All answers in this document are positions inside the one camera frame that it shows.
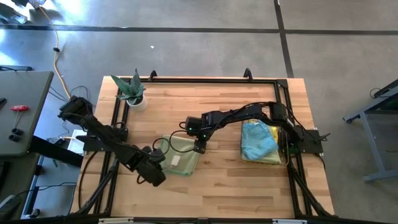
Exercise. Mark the pale green microfiber towel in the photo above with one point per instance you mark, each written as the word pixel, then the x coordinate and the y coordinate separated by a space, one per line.
pixel 270 160
pixel 182 155

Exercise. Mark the black aluminium table frame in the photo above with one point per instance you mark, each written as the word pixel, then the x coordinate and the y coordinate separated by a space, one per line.
pixel 202 80

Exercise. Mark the artificial green succulent plant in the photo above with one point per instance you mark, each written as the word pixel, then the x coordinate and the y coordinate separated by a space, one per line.
pixel 132 88

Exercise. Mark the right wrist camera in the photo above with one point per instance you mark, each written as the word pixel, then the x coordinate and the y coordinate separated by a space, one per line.
pixel 200 147

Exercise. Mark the black flat bar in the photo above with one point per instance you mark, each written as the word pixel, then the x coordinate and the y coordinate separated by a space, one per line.
pixel 56 151

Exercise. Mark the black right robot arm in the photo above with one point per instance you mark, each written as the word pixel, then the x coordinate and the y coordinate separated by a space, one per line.
pixel 248 113

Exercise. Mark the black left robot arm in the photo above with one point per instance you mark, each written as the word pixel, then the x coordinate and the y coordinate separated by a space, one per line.
pixel 102 133

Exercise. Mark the white plant pot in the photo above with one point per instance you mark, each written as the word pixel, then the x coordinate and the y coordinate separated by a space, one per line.
pixel 138 106

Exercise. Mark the grey metal stand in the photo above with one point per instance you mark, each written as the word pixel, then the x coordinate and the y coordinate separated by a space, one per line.
pixel 377 155

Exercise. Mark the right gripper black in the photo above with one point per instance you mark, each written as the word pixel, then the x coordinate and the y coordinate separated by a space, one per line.
pixel 203 133

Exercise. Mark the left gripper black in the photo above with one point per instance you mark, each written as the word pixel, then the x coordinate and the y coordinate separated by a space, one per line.
pixel 149 171

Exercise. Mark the silver frame bracket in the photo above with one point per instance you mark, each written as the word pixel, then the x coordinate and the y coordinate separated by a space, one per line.
pixel 116 220
pixel 289 221

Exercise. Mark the grey side table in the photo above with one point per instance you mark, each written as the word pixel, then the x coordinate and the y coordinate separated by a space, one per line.
pixel 25 102

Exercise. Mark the blue microfiber towel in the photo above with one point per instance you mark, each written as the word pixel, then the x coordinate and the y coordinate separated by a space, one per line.
pixel 258 140

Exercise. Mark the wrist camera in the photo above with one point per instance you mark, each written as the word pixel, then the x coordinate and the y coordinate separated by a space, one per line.
pixel 200 147
pixel 157 154

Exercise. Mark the black cylinder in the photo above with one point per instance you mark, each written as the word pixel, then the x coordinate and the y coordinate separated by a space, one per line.
pixel 17 132
pixel 14 138

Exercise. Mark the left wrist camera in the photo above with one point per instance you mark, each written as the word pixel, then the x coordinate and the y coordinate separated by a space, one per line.
pixel 157 154

